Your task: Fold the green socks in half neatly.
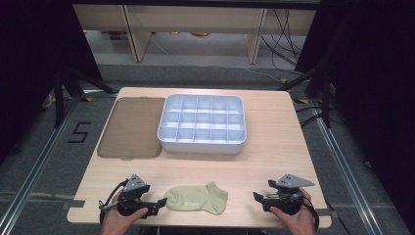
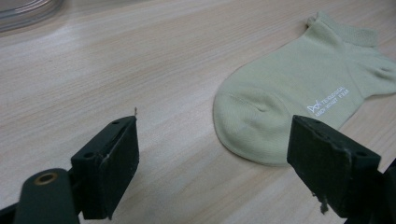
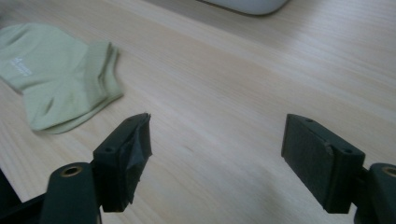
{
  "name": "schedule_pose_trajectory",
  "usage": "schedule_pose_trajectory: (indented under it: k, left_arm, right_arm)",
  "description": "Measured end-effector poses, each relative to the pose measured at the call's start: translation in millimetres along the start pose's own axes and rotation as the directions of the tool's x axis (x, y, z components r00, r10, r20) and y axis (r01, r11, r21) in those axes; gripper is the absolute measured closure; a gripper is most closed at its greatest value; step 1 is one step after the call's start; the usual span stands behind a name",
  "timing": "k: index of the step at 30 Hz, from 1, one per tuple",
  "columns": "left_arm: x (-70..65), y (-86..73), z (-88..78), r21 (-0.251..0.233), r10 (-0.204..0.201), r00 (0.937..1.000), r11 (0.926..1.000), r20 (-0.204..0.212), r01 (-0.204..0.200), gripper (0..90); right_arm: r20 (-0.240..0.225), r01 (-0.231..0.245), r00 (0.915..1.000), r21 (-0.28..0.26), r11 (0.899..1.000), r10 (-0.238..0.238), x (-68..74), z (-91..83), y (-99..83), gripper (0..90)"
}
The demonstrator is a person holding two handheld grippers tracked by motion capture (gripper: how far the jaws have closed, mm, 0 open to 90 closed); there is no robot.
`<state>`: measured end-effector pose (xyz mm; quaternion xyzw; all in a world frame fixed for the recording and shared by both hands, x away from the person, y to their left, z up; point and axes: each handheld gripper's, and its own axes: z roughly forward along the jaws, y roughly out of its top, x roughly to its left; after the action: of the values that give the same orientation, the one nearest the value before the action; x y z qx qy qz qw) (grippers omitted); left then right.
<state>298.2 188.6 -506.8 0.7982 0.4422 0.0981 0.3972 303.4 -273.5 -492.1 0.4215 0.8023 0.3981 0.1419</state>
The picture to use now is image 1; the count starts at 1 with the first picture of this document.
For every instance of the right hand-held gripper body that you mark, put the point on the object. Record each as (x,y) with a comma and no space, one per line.
(288,199)

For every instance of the black metal stand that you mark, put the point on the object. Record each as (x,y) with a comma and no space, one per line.
(59,98)
(326,98)

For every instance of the white divided storage box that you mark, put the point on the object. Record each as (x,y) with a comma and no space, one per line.
(202,147)

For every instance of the aluminium floor rail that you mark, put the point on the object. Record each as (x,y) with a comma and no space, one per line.
(345,169)
(42,160)

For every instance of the person's right hand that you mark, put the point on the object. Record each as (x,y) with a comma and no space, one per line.
(298,223)

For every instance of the black curtain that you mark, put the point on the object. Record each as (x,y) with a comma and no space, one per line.
(375,81)
(32,65)

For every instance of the person's left hand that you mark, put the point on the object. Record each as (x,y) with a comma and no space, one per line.
(115,223)

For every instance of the light green ankle sock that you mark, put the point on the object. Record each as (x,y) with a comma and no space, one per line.
(195,199)

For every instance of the brown translucent plastic lid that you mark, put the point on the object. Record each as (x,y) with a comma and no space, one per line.
(132,127)

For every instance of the light wooden desk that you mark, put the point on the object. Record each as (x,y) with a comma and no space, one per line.
(195,18)

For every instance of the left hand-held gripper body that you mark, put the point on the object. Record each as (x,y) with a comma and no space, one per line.
(132,196)

